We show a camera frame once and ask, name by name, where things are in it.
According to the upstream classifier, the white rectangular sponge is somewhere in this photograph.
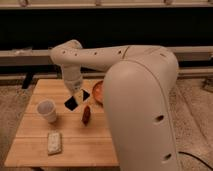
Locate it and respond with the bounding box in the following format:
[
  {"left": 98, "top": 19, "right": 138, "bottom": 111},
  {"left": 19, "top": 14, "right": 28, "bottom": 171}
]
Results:
[{"left": 47, "top": 132, "right": 62, "bottom": 155}]

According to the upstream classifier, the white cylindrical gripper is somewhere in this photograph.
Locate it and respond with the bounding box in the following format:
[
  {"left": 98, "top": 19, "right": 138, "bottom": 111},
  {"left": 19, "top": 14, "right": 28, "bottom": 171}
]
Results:
[{"left": 63, "top": 68, "right": 84, "bottom": 105}]

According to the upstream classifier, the wooden table board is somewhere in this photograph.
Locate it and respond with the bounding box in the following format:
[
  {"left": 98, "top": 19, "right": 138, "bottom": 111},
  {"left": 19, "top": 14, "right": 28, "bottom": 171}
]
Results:
[{"left": 5, "top": 79, "right": 118, "bottom": 167}]

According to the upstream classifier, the orange ceramic bowl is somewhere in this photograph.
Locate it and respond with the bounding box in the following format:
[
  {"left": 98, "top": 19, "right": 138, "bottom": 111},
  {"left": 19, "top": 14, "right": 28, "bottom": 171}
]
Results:
[{"left": 92, "top": 81, "right": 103, "bottom": 104}]

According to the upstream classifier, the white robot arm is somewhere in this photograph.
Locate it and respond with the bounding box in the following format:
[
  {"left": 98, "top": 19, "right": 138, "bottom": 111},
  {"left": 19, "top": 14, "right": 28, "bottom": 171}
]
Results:
[{"left": 50, "top": 40, "right": 182, "bottom": 171}]

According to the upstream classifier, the black cable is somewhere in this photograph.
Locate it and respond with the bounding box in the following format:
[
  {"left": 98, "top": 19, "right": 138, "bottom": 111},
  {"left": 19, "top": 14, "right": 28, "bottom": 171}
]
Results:
[{"left": 178, "top": 151, "right": 213, "bottom": 171}]

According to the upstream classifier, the long metal rail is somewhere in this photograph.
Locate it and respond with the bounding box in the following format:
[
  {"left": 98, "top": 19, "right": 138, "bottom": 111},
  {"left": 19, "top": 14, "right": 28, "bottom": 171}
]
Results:
[{"left": 0, "top": 46, "right": 213, "bottom": 66}]

